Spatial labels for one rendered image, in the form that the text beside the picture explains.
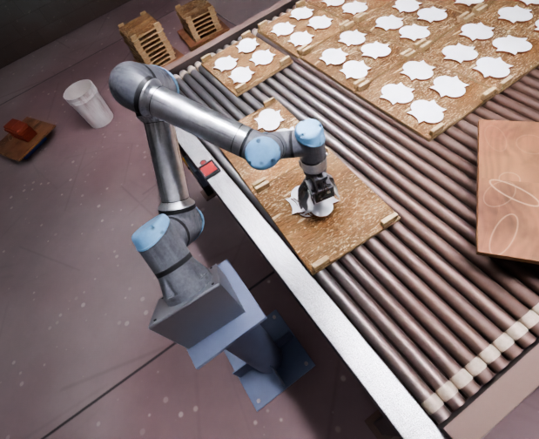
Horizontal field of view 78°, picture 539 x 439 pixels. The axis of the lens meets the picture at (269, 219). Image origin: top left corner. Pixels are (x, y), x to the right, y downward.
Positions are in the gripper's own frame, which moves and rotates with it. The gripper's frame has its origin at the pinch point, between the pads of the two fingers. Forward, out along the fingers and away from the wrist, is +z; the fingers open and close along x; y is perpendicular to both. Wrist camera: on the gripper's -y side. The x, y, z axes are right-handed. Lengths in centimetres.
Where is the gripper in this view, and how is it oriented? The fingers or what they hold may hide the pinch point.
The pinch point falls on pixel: (318, 199)
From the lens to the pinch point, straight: 117.2
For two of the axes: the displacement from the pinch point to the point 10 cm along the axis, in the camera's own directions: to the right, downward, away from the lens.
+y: 3.0, 7.7, -5.7
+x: 9.3, -3.6, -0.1
